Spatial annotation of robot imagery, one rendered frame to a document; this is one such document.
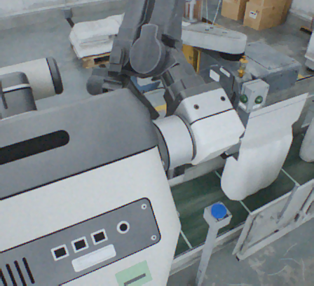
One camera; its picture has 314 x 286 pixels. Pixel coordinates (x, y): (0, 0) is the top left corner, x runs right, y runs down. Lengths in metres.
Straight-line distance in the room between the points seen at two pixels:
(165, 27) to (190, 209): 1.28
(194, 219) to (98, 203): 1.28
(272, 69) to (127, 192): 0.76
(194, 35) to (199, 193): 1.04
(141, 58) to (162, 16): 0.10
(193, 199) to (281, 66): 0.99
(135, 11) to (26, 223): 0.47
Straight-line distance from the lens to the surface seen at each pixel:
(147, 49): 0.57
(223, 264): 1.99
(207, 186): 1.81
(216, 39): 1.03
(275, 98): 1.43
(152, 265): 0.46
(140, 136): 0.41
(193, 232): 1.62
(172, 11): 0.60
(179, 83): 0.52
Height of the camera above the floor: 1.79
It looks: 40 degrees down
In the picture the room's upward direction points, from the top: straight up
